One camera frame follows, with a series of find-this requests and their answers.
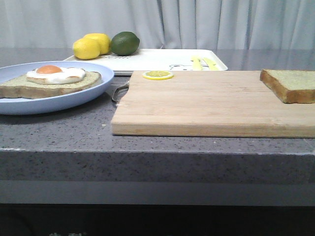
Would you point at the front yellow lemon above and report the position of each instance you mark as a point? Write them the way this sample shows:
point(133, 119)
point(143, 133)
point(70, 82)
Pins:
point(86, 48)

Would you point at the green lime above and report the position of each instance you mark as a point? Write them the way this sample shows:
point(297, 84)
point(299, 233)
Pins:
point(124, 43)

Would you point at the rear yellow lemon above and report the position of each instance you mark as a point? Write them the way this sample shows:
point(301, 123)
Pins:
point(103, 40)

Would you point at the fried egg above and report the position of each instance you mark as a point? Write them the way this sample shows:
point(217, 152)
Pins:
point(54, 75)

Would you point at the bread slice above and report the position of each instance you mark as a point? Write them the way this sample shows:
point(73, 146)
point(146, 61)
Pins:
point(290, 86)
point(20, 87)

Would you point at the yellow lemon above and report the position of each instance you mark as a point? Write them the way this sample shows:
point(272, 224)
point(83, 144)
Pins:
point(103, 40)
point(86, 48)

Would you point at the wooden cutting board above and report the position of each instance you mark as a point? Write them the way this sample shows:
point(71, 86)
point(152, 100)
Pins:
point(209, 104)

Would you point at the white bear tray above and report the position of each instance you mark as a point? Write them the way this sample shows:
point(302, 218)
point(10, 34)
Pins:
point(160, 59)

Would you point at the white curtain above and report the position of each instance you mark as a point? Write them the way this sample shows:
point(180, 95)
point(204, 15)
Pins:
point(170, 24)

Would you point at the lemon slice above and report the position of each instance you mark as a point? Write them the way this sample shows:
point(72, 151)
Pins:
point(157, 75)

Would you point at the light blue round plate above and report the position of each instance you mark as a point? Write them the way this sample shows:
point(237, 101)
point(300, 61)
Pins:
point(22, 106)

